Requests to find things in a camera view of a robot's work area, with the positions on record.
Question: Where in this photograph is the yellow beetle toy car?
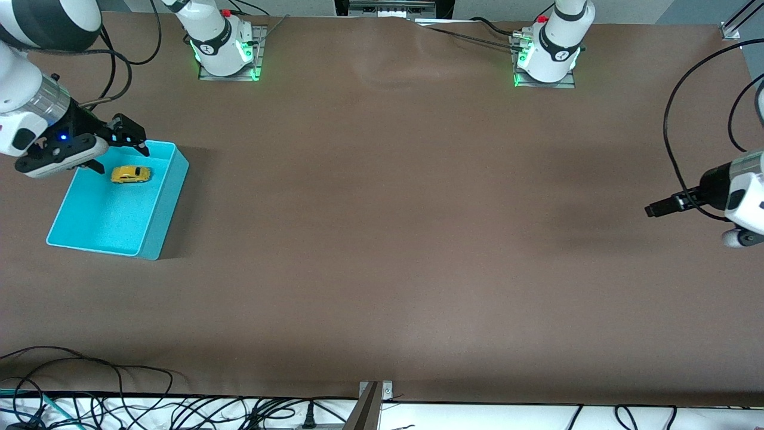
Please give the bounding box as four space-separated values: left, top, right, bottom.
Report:
110 165 152 185

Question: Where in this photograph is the turquoise plastic bin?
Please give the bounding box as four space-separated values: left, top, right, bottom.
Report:
45 139 190 262

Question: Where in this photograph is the brown table cover mat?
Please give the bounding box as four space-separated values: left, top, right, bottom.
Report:
0 11 764 408

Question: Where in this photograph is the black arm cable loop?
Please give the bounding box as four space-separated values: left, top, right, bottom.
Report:
726 75 764 153
90 0 164 66
663 39 764 223
76 35 133 113

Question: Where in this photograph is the grey metal base plate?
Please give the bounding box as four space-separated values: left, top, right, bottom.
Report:
198 25 265 82
512 33 577 90

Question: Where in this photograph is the aluminium profile frame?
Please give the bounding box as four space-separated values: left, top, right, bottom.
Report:
719 0 764 41

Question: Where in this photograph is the teal floor cable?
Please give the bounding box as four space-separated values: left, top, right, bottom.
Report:
0 388 64 428

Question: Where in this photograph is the black base cable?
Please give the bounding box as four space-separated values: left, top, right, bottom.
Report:
418 17 527 53

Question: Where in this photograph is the black metal frame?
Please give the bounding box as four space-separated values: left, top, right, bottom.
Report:
334 0 455 22

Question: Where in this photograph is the grey metal camera mount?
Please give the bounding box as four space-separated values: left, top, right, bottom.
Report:
343 380 395 430

